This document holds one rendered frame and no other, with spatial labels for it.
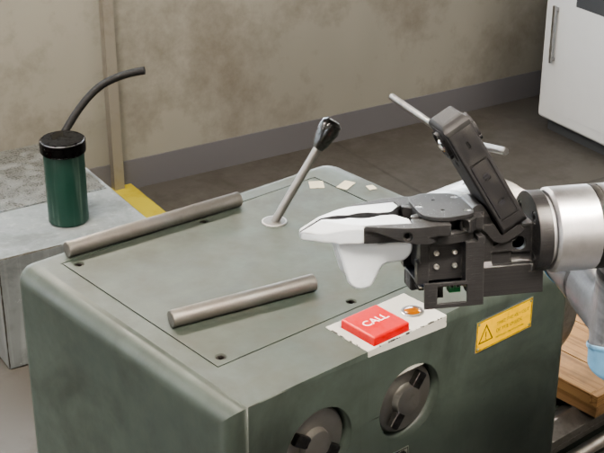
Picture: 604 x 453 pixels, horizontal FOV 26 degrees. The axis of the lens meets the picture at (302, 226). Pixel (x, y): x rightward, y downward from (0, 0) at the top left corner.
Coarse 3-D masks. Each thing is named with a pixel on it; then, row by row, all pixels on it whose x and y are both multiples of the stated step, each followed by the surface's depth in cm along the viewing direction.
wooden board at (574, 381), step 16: (576, 320) 236; (576, 336) 231; (576, 352) 226; (560, 368) 221; (576, 368) 221; (560, 384) 215; (576, 384) 213; (592, 384) 217; (576, 400) 213; (592, 400) 210; (592, 416) 211
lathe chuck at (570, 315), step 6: (462, 180) 209; (450, 186) 205; (456, 186) 204; (462, 186) 203; (510, 186) 203; (516, 186) 203; (462, 192) 201; (468, 192) 200; (516, 192) 201; (516, 198) 200; (570, 306) 199; (564, 312) 199; (570, 312) 200; (564, 318) 199; (570, 318) 201; (564, 324) 200; (570, 324) 202; (564, 330) 201; (570, 330) 203; (564, 336) 203
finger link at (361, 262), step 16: (320, 224) 109; (336, 224) 109; (352, 224) 108; (368, 224) 108; (384, 224) 108; (320, 240) 109; (336, 240) 109; (352, 240) 108; (352, 256) 110; (368, 256) 110; (384, 256) 110; (400, 256) 110; (352, 272) 110; (368, 272) 110
